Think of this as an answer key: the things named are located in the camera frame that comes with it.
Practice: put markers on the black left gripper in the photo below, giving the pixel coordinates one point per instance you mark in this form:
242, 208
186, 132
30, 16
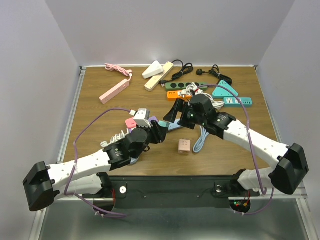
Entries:
158, 132

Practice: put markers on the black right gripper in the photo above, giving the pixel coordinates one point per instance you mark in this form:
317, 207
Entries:
179, 106

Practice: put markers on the teal cube adapter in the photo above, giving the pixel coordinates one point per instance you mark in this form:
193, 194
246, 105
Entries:
163, 123

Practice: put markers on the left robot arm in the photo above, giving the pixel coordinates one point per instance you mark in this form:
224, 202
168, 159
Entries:
45, 183

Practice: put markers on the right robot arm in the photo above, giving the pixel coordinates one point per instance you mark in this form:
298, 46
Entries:
287, 164

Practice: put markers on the pink plug adapter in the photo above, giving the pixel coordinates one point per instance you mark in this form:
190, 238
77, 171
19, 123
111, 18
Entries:
130, 123

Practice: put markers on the orange power strip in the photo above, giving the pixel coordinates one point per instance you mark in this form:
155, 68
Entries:
173, 95

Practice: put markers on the light blue power strip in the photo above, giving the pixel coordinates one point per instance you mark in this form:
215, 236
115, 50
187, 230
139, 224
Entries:
174, 125

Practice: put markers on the purple power strip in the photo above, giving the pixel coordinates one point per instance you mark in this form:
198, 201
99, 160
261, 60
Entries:
153, 118

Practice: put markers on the green power strip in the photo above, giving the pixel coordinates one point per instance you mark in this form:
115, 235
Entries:
177, 86

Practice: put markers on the pink cube socket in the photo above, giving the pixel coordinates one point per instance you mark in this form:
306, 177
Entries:
184, 146

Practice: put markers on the beige power strip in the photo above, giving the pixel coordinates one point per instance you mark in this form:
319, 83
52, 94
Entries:
154, 80

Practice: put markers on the round blue socket base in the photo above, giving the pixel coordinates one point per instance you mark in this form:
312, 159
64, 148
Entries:
133, 161

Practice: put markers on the white triangular socket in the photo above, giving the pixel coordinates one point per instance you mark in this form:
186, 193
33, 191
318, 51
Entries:
154, 69

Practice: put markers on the teal triangular socket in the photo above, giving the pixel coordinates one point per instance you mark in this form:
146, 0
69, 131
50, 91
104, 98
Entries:
224, 90

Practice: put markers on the teal rectangular power strip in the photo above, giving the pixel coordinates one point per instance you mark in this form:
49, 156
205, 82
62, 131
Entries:
233, 102

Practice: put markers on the pink power strip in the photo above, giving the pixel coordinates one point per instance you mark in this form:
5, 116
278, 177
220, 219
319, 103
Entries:
114, 91

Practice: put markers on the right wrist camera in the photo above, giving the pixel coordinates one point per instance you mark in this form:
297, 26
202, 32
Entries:
191, 90

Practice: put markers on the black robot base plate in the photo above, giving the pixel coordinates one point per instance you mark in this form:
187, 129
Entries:
159, 192

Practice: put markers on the aluminium frame rail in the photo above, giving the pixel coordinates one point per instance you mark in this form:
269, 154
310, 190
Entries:
60, 150

